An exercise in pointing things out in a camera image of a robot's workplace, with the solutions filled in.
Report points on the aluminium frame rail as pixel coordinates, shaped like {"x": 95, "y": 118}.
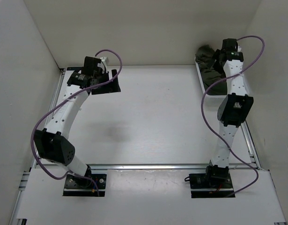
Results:
{"x": 150, "y": 166}

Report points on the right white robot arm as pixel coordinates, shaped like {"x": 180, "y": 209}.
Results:
{"x": 233, "y": 110}

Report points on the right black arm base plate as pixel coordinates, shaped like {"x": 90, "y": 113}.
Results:
{"x": 201, "y": 188}

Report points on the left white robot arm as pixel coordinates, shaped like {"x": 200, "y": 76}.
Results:
{"x": 51, "y": 143}

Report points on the olive green shorts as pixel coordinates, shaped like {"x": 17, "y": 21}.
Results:
{"x": 203, "y": 57}

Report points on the white perforated plastic basket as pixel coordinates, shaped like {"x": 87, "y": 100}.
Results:
{"x": 203, "y": 88}

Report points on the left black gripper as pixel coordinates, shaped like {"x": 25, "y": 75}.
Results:
{"x": 112, "y": 87}

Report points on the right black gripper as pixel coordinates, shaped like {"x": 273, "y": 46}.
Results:
{"x": 217, "y": 54}

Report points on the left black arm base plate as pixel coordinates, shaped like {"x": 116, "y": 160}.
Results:
{"x": 75, "y": 186}

